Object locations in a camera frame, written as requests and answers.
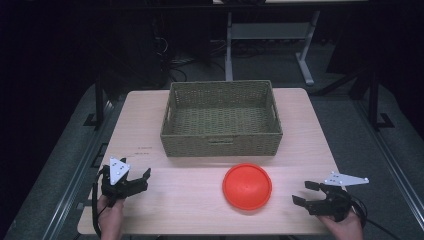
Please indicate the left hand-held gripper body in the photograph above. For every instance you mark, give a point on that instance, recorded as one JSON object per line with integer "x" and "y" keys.
{"x": 116, "y": 186}

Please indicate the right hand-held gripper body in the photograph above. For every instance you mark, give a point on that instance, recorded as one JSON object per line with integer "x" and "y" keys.
{"x": 333, "y": 200}

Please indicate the orange round plate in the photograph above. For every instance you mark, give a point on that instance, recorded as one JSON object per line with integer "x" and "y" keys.
{"x": 247, "y": 186}

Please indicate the green woven basket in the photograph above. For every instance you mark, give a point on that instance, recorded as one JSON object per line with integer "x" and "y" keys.
{"x": 220, "y": 136}

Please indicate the person's left hand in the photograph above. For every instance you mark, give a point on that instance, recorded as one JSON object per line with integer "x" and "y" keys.
{"x": 111, "y": 218}

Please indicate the person's right hand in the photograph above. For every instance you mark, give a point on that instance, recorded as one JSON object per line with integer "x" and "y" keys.
{"x": 346, "y": 230}

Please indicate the black metal stand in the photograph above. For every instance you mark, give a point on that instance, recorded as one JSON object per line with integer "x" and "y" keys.
{"x": 374, "y": 100}
{"x": 99, "y": 100}

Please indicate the metal floor rail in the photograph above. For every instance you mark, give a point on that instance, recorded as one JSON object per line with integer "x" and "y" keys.
{"x": 388, "y": 156}
{"x": 76, "y": 176}

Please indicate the white metal desk frame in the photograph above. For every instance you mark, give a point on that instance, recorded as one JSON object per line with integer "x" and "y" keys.
{"x": 266, "y": 31}

